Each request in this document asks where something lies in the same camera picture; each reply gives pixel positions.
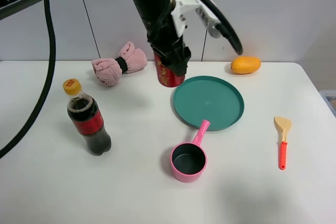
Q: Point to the pink rolled towel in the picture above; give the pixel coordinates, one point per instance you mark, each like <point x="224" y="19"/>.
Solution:
<point x="129" y="60"/>

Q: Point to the cola bottle yellow cap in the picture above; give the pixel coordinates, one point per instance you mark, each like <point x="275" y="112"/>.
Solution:
<point x="85" y="114"/>

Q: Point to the red drink can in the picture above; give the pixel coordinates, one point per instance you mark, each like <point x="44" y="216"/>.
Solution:
<point x="166" y="77"/>

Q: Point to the pink toy saucepan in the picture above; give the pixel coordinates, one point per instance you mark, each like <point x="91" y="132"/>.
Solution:
<point x="188" y="160"/>

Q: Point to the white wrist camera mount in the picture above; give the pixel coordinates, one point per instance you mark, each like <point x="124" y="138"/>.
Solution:
<point x="208" y="18"/>

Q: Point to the grey storage bin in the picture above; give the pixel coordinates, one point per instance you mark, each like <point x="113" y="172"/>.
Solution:
<point x="329" y="98"/>

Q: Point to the wooden spatula red handle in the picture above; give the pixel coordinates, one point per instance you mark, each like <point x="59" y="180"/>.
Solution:
<point x="283" y="125"/>

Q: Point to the orange mango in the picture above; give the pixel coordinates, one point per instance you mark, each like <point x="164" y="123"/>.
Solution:
<point x="245" y="65"/>

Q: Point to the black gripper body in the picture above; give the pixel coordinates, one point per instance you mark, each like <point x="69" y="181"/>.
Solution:
<point x="167" y="44"/>

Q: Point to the teal round plate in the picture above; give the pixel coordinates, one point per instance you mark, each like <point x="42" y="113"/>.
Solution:
<point x="208" y="98"/>

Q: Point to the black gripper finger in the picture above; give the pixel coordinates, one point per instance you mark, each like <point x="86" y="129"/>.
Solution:
<point x="179" y="68"/>

